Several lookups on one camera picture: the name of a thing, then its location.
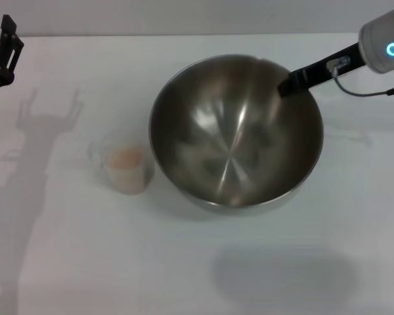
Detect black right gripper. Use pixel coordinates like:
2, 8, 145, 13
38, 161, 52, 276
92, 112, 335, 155
278, 43, 365, 98

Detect stainless steel mixing bowl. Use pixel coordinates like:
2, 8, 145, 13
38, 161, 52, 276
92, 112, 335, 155
148, 54, 324, 217

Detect rice grains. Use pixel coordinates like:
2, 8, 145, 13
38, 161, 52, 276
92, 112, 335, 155
106, 147, 142, 194

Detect transparent plastic measuring cup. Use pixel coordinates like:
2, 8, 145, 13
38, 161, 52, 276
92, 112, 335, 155
88, 131, 156, 196

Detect grey right wrist cable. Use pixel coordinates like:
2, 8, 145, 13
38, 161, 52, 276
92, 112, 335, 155
327, 56, 394, 96

